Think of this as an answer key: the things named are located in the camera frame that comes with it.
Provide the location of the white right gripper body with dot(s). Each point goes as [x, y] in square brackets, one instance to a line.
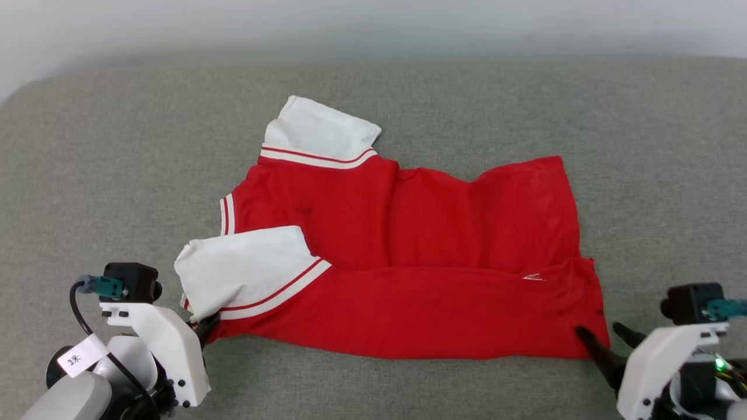
[653, 364]

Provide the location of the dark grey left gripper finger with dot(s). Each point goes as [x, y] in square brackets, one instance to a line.
[208, 329]

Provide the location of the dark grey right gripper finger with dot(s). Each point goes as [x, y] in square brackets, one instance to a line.
[607, 361]
[630, 336]

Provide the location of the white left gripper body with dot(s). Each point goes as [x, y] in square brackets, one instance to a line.
[169, 350]

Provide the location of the red and white polo shirt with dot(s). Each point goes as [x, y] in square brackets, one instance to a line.
[408, 256]

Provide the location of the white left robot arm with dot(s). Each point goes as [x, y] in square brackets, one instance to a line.
[70, 399]

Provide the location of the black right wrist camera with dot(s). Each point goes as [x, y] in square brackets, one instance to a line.
[691, 303]

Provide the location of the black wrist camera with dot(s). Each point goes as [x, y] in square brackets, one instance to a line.
[691, 303]
[137, 281]

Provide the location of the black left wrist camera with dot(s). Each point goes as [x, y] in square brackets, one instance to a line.
[137, 281]

